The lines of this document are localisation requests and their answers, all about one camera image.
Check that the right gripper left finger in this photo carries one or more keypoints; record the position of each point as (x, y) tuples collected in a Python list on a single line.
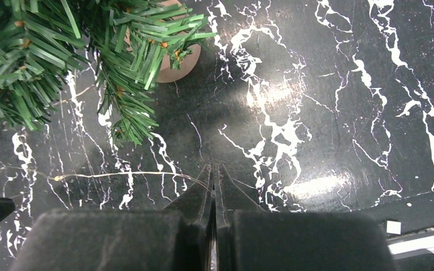
[(177, 237)]

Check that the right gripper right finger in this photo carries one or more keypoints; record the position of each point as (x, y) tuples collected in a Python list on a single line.
[(250, 238)]

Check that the small green christmas tree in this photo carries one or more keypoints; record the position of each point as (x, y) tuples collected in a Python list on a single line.
[(40, 44)]

